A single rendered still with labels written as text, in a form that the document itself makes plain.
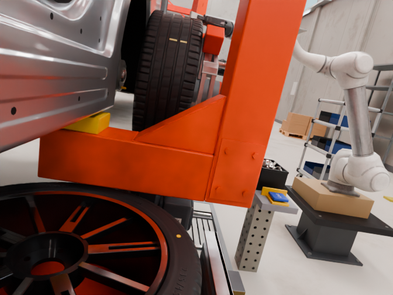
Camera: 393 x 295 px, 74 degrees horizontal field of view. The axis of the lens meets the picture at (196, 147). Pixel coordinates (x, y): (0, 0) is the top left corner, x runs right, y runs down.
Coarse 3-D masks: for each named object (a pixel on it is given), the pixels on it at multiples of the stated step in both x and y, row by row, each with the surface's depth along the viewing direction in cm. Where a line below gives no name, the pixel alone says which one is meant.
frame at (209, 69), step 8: (200, 56) 146; (208, 56) 111; (216, 56) 112; (208, 64) 108; (216, 64) 109; (208, 72) 108; (216, 72) 109; (200, 80) 111; (200, 88) 110; (208, 88) 113; (200, 96) 111; (208, 96) 111; (192, 104) 161
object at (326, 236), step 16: (288, 192) 184; (304, 208) 160; (304, 224) 179; (320, 224) 146; (336, 224) 147; (352, 224) 147; (368, 224) 152; (384, 224) 156; (304, 240) 176; (320, 240) 163; (336, 240) 164; (352, 240) 164; (320, 256) 161; (336, 256) 165; (352, 256) 168
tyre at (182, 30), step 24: (168, 24) 107; (192, 24) 112; (144, 48) 101; (168, 48) 102; (192, 48) 104; (144, 72) 101; (168, 72) 102; (192, 72) 103; (144, 96) 104; (168, 96) 105; (192, 96) 106; (144, 120) 110
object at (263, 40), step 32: (256, 0) 71; (288, 0) 72; (256, 32) 73; (288, 32) 74; (256, 64) 75; (288, 64) 76; (256, 96) 78; (224, 128) 79; (256, 128) 80; (224, 160) 81; (256, 160) 82; (224, 192) 84
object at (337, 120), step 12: (372, 108) 254; (312, 120) 302; (324, 120) 289; (336, 120) 268; (336, 132) 258; (372, 132) 261; (312, 144) 303; (324, 144) 282; (336, 144) 265; (348, 144) 287; (300, 168) 316; (312, 168) 315; (324, 168) 267
